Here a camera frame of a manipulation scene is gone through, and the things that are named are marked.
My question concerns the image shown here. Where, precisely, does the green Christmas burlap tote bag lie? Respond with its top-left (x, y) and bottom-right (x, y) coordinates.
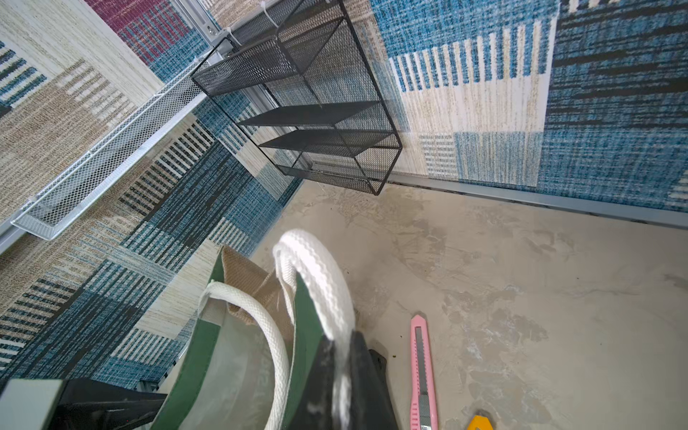
top-left (152, 229), bottom-right (356, 429)

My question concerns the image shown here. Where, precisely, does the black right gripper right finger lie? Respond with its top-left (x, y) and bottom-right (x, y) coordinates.
top-left (289, 330), bottom-right (400, 430)

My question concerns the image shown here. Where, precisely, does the yellow utility knife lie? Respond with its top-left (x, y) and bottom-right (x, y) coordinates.
top-left (467, 411), bottom-right (494, 430)

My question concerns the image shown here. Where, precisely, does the pink utility knife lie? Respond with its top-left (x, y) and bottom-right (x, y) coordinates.
top-left (410, 314), bottom-right (439, 430)

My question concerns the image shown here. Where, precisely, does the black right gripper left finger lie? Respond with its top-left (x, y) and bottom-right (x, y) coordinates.
top-left (48, 378), bottom-right (167, 429)

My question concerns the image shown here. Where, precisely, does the white wire mesh tray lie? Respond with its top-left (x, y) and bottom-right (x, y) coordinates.
top-left (9, 61), bottom-right (205, 240)

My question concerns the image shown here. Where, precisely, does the black wire mesh shelf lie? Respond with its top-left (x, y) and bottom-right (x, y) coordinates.
top-left (192, 1), bottom-right (402, 195)

